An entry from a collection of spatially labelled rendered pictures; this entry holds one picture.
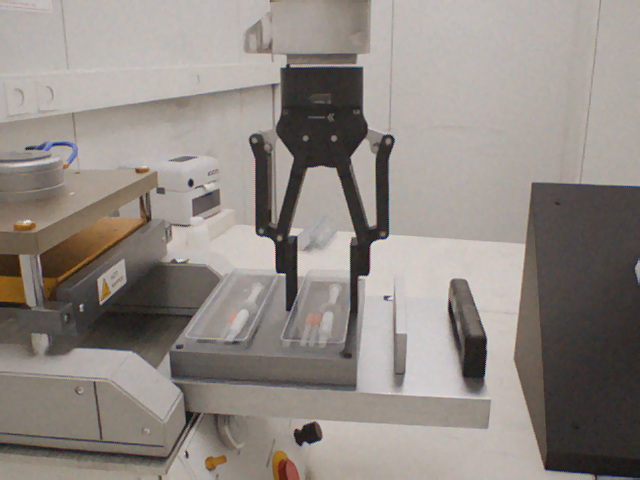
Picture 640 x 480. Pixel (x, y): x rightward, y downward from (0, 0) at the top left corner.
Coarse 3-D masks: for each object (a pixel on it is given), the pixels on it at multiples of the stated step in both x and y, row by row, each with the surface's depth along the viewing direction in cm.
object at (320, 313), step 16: (320, 272) 69; (336, 272) 69; (304, 288) 64; (320, 288) 64; (336, 288) 64; (304, 304) 60; (320, 304) 60; (336, 304) 60; (304, 320) 57; (320, 320) 57; (336, 320) 57; (288, 336) 53; (304, 336) 53; (320, 336) 53; (336, 336) 53
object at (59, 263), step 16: (96, 224) 69; (112, 224) 69; (128, 224) 69; (144, 224) 71; (64, 240) 63; (80, 240) 63; (96, 240) 63; (112, 240) 63; (0, 256) 58; (16, 256) 58; (48, 256) 58; (64, 256) 58; (80, 256) 58; (96, 256) 59; (0, 272) 54; (16, 272) 54; (48, 272) 54; (64, 272) 54; (0, 288) 53; (16, 288) 53; (48, 288) 53; (0, 304) 54; (16, 304) 54
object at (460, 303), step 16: (464, 288) 63; (448, 304) 67; (464, 304) 59; (464, 320) 56; (480, 320) 56; (464, 336) 54; (480, 336) 53; (464, 352) 53; (480, 352) 53; (464, 368) 54; (480, 368) 53
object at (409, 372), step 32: (384, 320) 65; (416, 320) 65; (448, 320) 65; (384, 352) 58; (416, 352) 58; (448, 352) 58; (192, 384) 53; (224, 384) 53; (256, 384) 53; (288, 384) 53; (320, 384) 53; (384, 384) 53; (416, 384) 53; (448, 384) 53; (480, 384) 53; (256, 416) 53; (288, 416) 53; (320, 416) 52; (352, 416) 52; (384, 416) 52; (416, 416) 51; (448, 416) 51; (480, 416) 51
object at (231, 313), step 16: (240, 272) 70; (256, 272) 70; (272, 272) 70; (224, 288) 65; (240, 288) 65; (256, 288) 65; (224, 304) 61; (240, 304) 61; (256, 304) 61; (208, 320) 57; (224, 320) 57; (240, 320) 57; (192, 336) 54; (208, 336) 54; (224, 336) 54; (240, 336) 54
